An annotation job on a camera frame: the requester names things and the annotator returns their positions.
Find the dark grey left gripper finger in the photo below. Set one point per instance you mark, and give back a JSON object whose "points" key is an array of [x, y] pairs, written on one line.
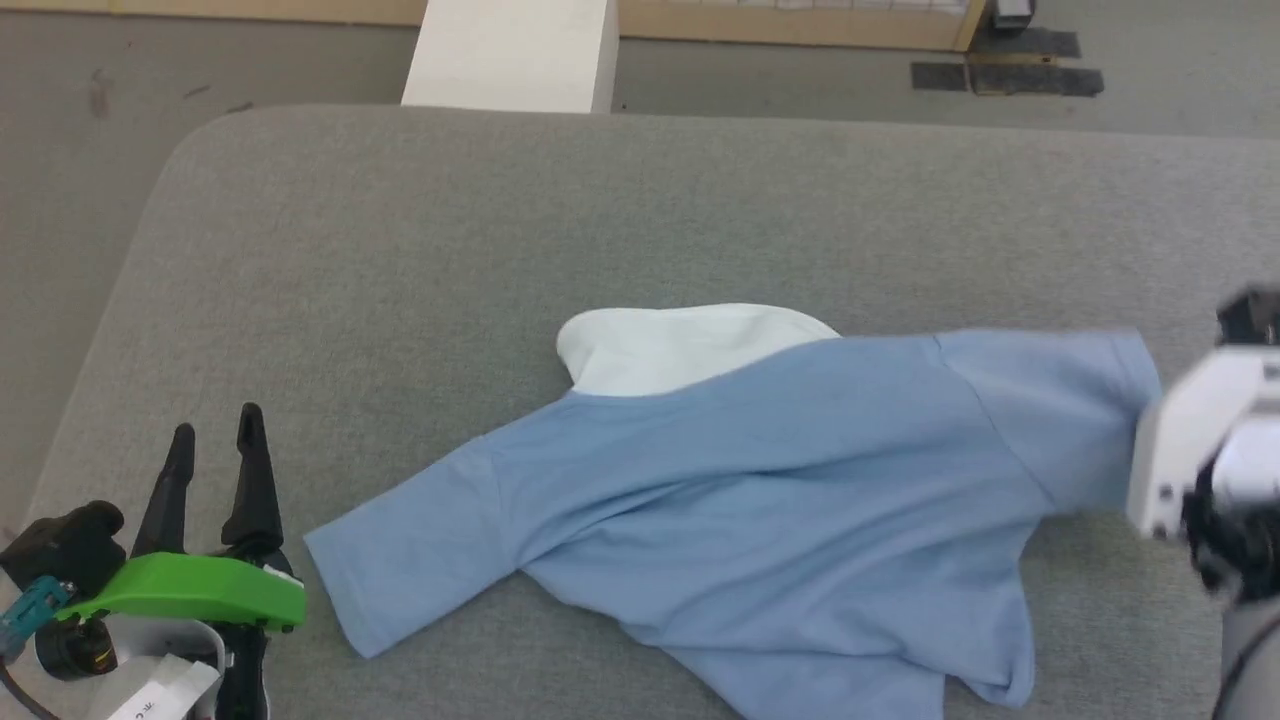
{"points": [[252, 480], [170, 490]]}

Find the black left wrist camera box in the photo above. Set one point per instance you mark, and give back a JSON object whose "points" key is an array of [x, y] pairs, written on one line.
{"points": [[65, 545]]}

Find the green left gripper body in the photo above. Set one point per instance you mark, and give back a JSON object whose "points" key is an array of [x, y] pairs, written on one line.
{"points": [[200, 590]]}

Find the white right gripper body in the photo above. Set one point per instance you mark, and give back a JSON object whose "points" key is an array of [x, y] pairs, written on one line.
{"points": [[1200, 430]]}

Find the white rectangular box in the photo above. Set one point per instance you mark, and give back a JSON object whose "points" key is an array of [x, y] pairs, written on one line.
{"points": [[510, 55]]}

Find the small black floor mat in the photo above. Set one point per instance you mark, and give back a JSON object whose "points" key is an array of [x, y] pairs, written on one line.
{"points": [[940, 77]]}

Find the grey fabric sofa seat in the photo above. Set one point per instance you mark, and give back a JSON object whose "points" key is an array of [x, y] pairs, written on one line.
{"points": [[600, 220]]}

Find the long black floor mat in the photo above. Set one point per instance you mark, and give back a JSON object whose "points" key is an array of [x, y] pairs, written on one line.
{"points": [[1040, 80]]}

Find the grey metal partition foot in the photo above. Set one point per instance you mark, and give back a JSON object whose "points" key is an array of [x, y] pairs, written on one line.
{"points": [[1012, 12]]}

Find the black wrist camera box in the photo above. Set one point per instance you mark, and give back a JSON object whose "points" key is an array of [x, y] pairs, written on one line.
{"points": [[65, 545], [1250, 315]]}

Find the light blue and white shirt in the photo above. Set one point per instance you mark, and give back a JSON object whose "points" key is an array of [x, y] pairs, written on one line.
{"points": [[780, 500]]}

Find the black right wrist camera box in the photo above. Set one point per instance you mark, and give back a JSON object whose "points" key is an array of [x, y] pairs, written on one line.
{"points": [[1250, 315]]}

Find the black floor mat under foot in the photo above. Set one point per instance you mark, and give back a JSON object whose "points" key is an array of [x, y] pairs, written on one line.
{"points": [[1030, 43]]}

